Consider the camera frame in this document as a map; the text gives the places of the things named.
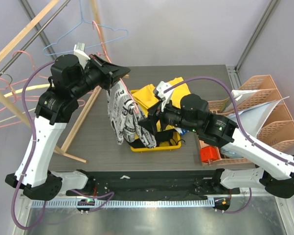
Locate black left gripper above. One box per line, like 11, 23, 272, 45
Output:
70, 54, 130, 99

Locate light blue headphones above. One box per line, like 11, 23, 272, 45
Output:
221, 149, 239, 159

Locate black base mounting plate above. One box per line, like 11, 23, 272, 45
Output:
80, 170, 240, 201

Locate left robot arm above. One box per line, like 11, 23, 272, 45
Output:
5, 54, 130, 201

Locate peach file rack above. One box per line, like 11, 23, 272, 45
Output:
231, 75, 294, 151

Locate blue white patterned garment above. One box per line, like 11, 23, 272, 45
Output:
175, 128, 189, 136

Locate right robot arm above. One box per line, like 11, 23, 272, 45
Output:
138, 94, 294, 198

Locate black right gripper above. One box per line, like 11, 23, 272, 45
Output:
137, 96, 200, 136

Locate cream plastic hanger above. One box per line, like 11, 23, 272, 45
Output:
0, 75, 49, 103

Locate orange cube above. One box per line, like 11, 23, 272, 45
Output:
200, 145, 221, 164

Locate wooden clothes rack frame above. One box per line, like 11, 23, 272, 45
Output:
0, 0, 130, 164

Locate yellow plastic tray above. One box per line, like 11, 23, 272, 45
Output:
129, 89, 182, 153

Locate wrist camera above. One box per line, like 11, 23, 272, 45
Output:
153, 81, 174, 112
73, 43, 90, 68

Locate newspaper print trousers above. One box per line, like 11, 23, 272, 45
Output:
107, 81, 157, 148

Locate peach compartment desk organizer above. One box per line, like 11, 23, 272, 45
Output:
199, 100, 254, 167

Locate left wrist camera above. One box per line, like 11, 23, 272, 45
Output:
73, 43, 90, 68

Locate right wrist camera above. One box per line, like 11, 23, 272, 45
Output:
153, 81, 174, 112

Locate yellow garment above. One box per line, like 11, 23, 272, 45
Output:
131, 77, 191, 116

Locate white papers in rack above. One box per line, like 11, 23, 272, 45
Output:
231, 90, 288, 137

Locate black trousers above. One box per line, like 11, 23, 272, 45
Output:
129, 129, 185, 148

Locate pink wire hanger with newsprint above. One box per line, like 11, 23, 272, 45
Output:
91, 20, 140, 116

